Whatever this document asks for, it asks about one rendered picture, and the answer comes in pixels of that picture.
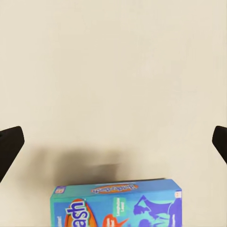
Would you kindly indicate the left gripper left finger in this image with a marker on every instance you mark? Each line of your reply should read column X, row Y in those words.
column 11, row 142

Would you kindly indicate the board game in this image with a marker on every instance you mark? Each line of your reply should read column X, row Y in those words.
column 130, row 204

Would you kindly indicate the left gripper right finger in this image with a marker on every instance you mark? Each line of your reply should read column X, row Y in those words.
column 219, row 140

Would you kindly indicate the bed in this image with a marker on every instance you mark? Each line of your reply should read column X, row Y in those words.
column 113, row 91

